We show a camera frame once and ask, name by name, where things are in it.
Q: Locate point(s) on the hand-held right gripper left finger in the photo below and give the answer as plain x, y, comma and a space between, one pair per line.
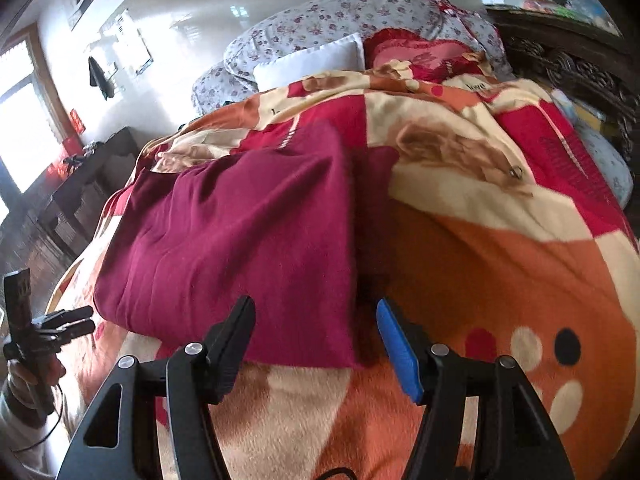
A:
235, 340

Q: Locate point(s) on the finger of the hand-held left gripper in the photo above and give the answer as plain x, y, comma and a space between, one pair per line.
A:
72, 331
70, 316

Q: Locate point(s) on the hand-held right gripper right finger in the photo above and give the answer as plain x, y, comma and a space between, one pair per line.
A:
400, 355

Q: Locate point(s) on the maroon fleece garment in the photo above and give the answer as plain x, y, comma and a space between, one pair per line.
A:
225, 240

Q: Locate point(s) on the person's left forearm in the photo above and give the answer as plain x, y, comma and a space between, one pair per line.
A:
20, 430

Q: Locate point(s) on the person's left hand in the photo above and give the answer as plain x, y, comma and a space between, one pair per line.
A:
21, 385

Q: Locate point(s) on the orange red printed blanket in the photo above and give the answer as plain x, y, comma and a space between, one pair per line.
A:
500, 270

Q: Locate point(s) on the dark wooden table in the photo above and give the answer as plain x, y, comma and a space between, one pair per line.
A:
100, 160

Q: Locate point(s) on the window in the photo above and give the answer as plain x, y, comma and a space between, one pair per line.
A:
25, 120

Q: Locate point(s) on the black hanging cloth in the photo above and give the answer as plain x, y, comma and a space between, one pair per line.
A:
101, 77

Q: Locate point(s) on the small floral pillow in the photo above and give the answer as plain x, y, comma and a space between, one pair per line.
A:
610, 160

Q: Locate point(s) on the white pillow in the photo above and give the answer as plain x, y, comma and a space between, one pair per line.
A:
310, 62

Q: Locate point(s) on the red ruffled pillow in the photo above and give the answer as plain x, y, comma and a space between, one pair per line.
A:
425, 52

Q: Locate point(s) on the dark carved wooden headboard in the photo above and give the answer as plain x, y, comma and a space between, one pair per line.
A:
550, 55

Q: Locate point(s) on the white flat box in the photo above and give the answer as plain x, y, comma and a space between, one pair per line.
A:
500, 0

